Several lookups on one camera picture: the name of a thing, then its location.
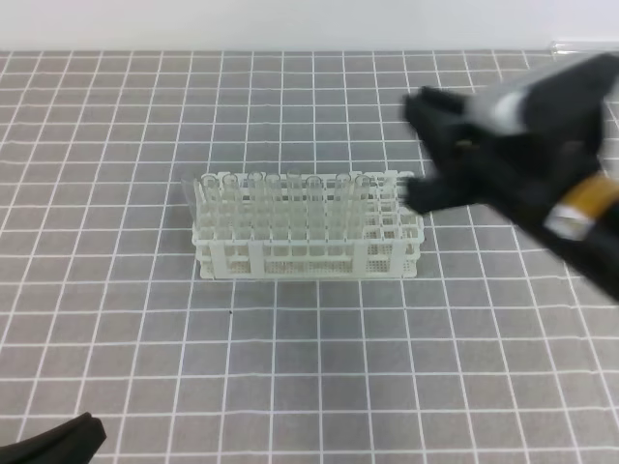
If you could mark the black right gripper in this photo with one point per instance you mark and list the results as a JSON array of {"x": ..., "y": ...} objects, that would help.
[{"x": 518, "y": 175}]

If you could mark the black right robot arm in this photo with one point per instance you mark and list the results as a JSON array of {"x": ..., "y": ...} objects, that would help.
[{"x": 582, "y": 227}]

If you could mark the white test tube rack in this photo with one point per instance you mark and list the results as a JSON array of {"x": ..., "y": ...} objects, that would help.
[{"x": 390, "y": 247}]

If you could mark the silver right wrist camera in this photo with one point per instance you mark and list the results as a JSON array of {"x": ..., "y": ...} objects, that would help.
[{"x": 547, "y": 98}]

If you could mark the clear test tube far left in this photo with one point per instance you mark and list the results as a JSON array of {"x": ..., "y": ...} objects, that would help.
[{"x": 210, "y": 205}]

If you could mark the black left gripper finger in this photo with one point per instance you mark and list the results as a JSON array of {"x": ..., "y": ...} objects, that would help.
[{"x": 73, "y": 442}]

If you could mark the clear glass test tube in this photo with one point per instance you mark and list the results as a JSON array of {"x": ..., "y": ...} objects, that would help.
[{"x": 359, "y": 202}]

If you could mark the clear tubes at table edge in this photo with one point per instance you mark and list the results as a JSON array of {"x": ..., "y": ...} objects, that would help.
[{"x": 561, "y": 48}]

